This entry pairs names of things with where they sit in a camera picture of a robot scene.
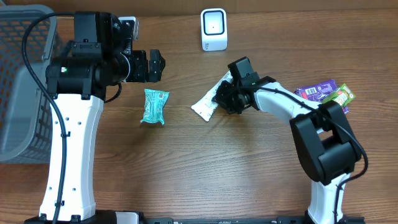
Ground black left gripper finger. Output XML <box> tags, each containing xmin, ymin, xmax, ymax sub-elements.
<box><xmin>149</xmin><ymin>49</ymin><xmax>165</xmax><ymax>66</ymax></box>
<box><xmin>148</xmin><ymin>67</ymin><xmax>163</xmax><ymax>83</ymax></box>

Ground white bamboo conditioner tube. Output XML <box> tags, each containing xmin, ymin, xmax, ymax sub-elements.
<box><xmin>191</xmin><ymin>70</ymin><xmax>233</xmax><ymax>122</ymax></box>

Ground mint green wipes pack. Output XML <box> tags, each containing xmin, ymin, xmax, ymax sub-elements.
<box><xmin>141</xmin><ymin>88</ymin><xmax>170</xmax><ymax>125</ymax></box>

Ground purple Carefree liner pack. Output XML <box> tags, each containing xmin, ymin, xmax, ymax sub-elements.
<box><xmin>294</xmin><ymin>80</ymin><xmax>349</xmax><ymax>114</ymax></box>

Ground green snack packet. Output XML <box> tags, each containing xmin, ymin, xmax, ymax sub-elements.
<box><xmin>322</xmin><ymin>83</ymin><xmax>356</xmax><ymax>107</ymax></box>

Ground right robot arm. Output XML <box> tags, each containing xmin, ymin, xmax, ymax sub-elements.
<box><xmin>212</xmin><ymin>57</ymin><xmax>368</xmax><ymax>223</ymax></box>

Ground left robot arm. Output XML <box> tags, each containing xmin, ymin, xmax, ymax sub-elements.
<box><xmin>29</xmin><ymin>11</ymin><xmax>165</xmax><ymax>224</ymax></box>

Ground white barcode scanner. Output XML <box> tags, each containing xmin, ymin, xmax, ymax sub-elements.
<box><xmin>200</xmin><ymin>8</ymin><xmax>228</xmax><ymax>52</ymax></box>

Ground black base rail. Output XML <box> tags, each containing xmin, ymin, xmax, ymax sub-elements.
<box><xmin>133</xmin><ymin>207</ymin><xmax>366</xmax><ymax>224</ymax></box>

